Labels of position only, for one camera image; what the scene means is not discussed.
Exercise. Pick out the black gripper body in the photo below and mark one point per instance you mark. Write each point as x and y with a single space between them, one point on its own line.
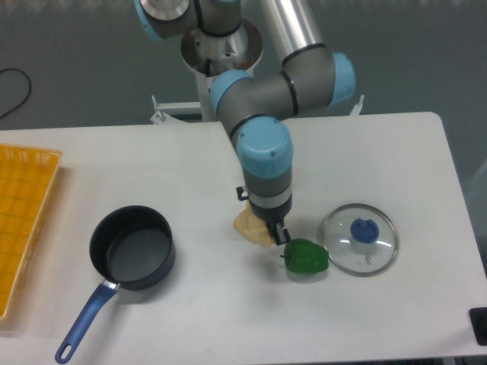
273 215

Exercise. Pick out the beige bread loaf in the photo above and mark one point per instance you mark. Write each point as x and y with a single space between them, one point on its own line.
252 228

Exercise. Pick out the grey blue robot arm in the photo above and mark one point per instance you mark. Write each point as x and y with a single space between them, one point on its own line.
262 143

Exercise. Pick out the green bell pepper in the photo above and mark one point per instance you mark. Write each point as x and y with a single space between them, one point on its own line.
302 256

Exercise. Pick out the glass lid blue knob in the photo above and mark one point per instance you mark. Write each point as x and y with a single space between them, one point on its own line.
360 239

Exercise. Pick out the black object table corner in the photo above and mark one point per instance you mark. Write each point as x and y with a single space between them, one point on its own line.
478 318

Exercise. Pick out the yellow plastic basket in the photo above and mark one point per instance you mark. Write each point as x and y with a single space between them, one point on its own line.
27 177

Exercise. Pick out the black saucepan blue handle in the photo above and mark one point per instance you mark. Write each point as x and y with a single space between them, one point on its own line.
133 249

